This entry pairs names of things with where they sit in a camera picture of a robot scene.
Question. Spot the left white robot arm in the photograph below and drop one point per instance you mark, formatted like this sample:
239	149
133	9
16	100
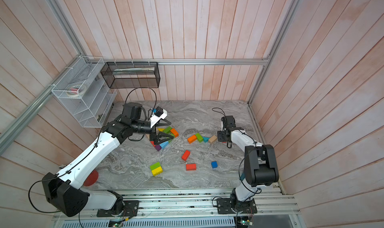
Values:
63	189

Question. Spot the blue cube block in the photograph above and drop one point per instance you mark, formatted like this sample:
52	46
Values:
214	164

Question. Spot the white wire mesh shelf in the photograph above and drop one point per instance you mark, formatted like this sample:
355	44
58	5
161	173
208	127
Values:
84	93

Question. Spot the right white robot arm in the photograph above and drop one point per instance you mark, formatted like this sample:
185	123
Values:
258	168

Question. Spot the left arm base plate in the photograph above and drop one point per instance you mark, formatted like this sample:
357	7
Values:
127	208

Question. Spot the front yellow block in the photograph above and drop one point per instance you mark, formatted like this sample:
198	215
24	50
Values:
157	171

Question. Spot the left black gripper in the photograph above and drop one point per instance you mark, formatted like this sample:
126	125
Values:
153	137

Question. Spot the light blue block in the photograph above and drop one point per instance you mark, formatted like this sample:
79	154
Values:
164	144

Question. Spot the orange block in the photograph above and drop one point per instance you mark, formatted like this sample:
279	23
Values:
174	132
192	139

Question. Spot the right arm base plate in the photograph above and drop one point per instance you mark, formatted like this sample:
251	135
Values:
228	206

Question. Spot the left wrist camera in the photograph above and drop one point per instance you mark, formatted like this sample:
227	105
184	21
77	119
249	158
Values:
157	114

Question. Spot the red pen holder cup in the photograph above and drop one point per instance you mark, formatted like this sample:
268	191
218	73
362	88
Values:
91	179

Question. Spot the black wire mesh basket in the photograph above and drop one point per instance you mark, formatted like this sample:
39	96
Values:
130	75

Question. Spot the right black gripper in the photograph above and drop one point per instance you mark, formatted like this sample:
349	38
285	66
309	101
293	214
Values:
220	138

